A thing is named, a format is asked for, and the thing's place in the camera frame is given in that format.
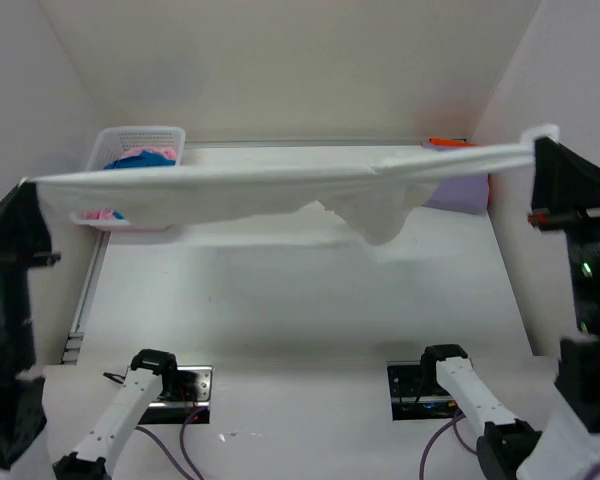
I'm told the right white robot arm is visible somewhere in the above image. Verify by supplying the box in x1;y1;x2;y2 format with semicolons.
421;136;600;479

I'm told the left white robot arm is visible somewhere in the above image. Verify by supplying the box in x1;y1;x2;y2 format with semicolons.
0;180;176;479

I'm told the folded purple t shirt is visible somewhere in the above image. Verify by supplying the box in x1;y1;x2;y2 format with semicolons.
424;174;490;215

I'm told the pink t shirt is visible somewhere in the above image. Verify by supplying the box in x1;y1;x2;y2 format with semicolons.
83;147;177;220

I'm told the blue t shirt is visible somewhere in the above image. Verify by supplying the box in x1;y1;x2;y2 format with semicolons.
103;150;176;170

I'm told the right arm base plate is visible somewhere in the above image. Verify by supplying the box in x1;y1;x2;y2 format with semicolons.
386;355;490;428

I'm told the folded orange t shirt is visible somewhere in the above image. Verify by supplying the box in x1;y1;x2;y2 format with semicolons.
428;137;475;148

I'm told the white plastic basket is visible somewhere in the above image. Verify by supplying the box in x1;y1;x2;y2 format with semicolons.
70;126;186;232

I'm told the white t shirt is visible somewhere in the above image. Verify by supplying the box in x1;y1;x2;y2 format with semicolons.
31;124;559;245

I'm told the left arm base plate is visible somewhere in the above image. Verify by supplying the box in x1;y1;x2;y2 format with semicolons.
139;365;214;426

